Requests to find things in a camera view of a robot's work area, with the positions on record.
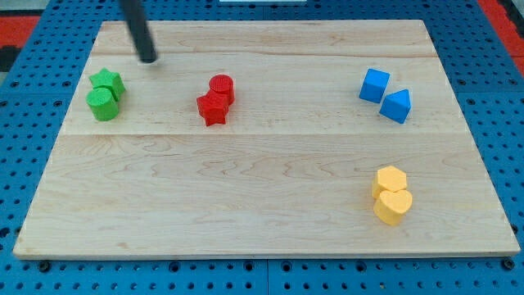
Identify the wooden board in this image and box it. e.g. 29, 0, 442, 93
13, 20, 520, 261

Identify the red star block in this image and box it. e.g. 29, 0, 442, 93
196, 90, 229, 126

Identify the red cylinder block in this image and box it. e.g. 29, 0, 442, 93
209, 74, 235, 105

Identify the yellow hexagon block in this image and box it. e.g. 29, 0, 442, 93
372, 166, 408, 199

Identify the blue cube block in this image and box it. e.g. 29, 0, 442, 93
359, 68, 390, 103

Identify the blue triangular prism block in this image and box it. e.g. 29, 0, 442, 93
379, 89, 411, 124

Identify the yellow heart block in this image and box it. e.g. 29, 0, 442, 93
373, 190, 413, 226

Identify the green cylinder block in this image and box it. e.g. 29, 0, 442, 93
86, 88, 119, 121

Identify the green star block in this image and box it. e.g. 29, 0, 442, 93
89, 68, 125, 102

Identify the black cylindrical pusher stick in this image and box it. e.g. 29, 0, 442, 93
119, 0, 157, 63

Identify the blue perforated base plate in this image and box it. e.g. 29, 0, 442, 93
1, 0, 523, 294

